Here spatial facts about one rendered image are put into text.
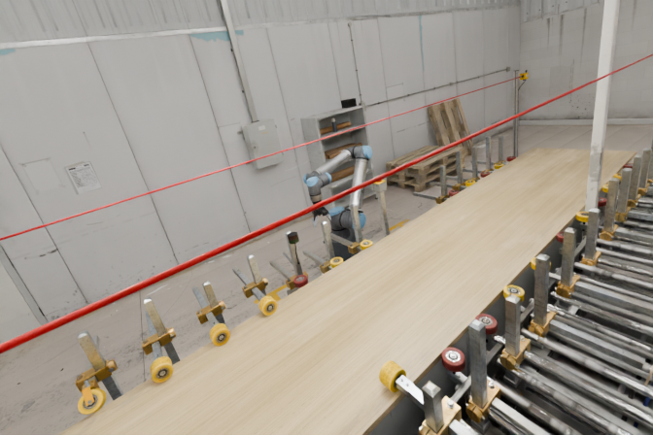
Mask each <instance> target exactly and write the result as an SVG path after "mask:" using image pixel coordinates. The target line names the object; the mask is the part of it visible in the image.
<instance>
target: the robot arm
mask: <svg viewBox="0 0 653 435"><path fill-rule="evenodd" d="M371 157H372V149H371V147H370V146H352V147H349V148H347V149H344V150H343V151H342V152H341V153H340V154H338V155H337V156H335V157H334V158H333V159H332V160H330V161H329V162H327V163H326V164H324V165H323V166H321V167H320V168H318V169H316V170H315V171H313V172H311V173H310V174H308V173H307V174H305V175H304V177H303V181H304V183H305V184H307V187H308V191H309V196H310V200H311V201H312V203H313V205H315V204H317V203H319V202H321V201H322V198H323V197H322V193H321V188H322V187H324V186H326V185H328V184H330V183H331V176H330V174H329V173H330V172H331V171H333V170H334V169H336V168H337V167H339V166H340V165H341V164H343V163H344V162H346V161H350V160H352V159H355V160H356V164H355V171H354V177H353V184H352V187H354V186H356V185H359V184H362V183H364V182H365V179H366V172H367V165H368V160H369V159H370V158H371ZM363 192H364V188H362V189H360V190H358V191H355V192H353V193H351V197H350V204H349V207H348V208H347V209H346V211H344V208H343V207H335V208H332V209H330V210H329V211H328V210H327V209H326V208H325V207H321V208H319V209H317V210H315V211H313V212H312V214H313V215H314V218H312V222H313V225H314V227H316V224H317V220H318V219H319V218H318V216H320V215H323V216H327V217H328V219H329V221H330V226H331V233H333V234H335V235H337V236H340V237H342V238H344V239H348V238H349V237H350V236H351V231H350V229H354V225H353V221H352V215H351V210H350V205H351V204H356V205H357V207H358V213H359V218H360V224H361V229H362V228H363V227H364V225H365V222H366V217H365V215H364V213H363V210H362V208H361V205H362V198H363Z"/></svg>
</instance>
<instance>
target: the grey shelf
mask: <svg viewBox="0 0 653 435"><path fill-rule="evenodd" d="M346 113H347V114H346ZM333 118H335V121H336V124H339V123H342V122H346V121H350V122H351V123H352V124H351V126H349V127H346V128H342V129H339V130H337V132H333V131H332V132H328V133H326V134H322V135H321V132H320V129H322V128H325V127H329V126H332V123H331V120H332V119H333ZM300 120H301V125H302V129H303V134H304V139H305V143H309V142H312V141H315V140H318V139H322V138H324V137H327V136H330V135H333V134H337V133H340V132H343V131H346V130H350V129H353V128H356V127H359V126H362V125H366V124H367V122H366V116H365V108H364V105H359V106H355V107H351V108H344V109H342V108H340V109H336V110H332V111H328V112H325V113H321V114H317V115H314V117H311V116H310V117H303V118H301V119H300ZM319 132H320V133H319ZM353 135H354V136H353ZM350 136H351V137H350ZM351 142H352V144H353V143H356V144H358V143H362V145H363V146H370V142H369V135H368V129H367V126H364V127H360V128H357V129H354V130H351V131H348V132H345V133H341V134H338V135H335V136H332V137H329V138H325V139H323V140H320V141H317V142H314V143H311V144H307V145H306V148H307V151H308V156H309V161H310V165H311V170H312V172H313V171H315V170H316V169H318V168H320V167H321V166H323V165H324V164H326V163H327V162H329V161H330V160H331V159H326V157H325V151H329V150H332V149H335V148H338V147H341V146H344V145H348V144H351ZM355 164H356V160H354V159H352V160H350V161H346V162H344V163H343V164H341V165H340V166H339V167H337V168H336V169H334V170H333V171H331V172H330V174H331V173H334V172H337V171H340V170H342V169H345V168H348V167H351V166H354V165H355ZM353 177H354V174H353V175H350V176H348V177H345V178H343V179H340V180H338V181H335V182H333V183H330V184H328V185H326V186H324V187H322V188H321V193H322V197H323V198H322V201H324V200H326V199H328V198H329V197H332V196H334V195H336V194H338V193H341V192H343V191H345V190H347V189H350V188H352V184H353ZM373 178H375V175H374V168H373V161H372V157H371V158H370V159H369V160H368V165H367V172H366V179H365V181H369V180H371V179H373ZM373 194H376V198H375V199H378V196H377V192H376V191H373V186H372V184H371V185H368V186H366V187H365V188H364V192H363V198H362V199H364V198H367V197H369V196H371V195H373ZM350 197H351V194H349V195H347V196H344V197H342V198H340V199H338V200H336V201H333V202H331V203H329V204H327V205H325V206H324V207H325V208H326V209H327V210H328V211H329V210H330V209H332V208H335V207H343V208H344V207H347V206H349V204H350Z"/></svg>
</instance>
